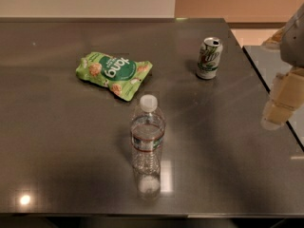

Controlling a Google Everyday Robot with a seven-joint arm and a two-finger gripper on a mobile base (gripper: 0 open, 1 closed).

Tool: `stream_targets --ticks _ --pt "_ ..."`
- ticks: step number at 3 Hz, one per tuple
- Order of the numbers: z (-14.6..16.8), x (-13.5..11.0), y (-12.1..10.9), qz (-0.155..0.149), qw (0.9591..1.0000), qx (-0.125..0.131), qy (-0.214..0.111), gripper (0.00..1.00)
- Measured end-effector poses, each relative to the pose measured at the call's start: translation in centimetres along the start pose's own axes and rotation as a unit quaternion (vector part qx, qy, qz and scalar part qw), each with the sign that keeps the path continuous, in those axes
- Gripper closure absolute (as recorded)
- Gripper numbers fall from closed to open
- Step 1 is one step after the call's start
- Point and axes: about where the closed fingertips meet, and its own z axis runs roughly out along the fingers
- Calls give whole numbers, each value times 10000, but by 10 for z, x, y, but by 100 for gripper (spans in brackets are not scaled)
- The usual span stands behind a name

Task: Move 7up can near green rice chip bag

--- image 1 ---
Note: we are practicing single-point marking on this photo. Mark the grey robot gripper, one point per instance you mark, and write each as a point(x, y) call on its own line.
point(294, 43)

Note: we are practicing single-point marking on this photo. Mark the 7up soda can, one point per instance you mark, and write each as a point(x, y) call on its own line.
point(209, 56)

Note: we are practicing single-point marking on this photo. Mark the green rice chip bag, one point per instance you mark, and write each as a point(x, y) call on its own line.
point(121, 76)

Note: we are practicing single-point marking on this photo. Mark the clear plastic water bottle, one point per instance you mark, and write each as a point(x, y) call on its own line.
point(147, 134)

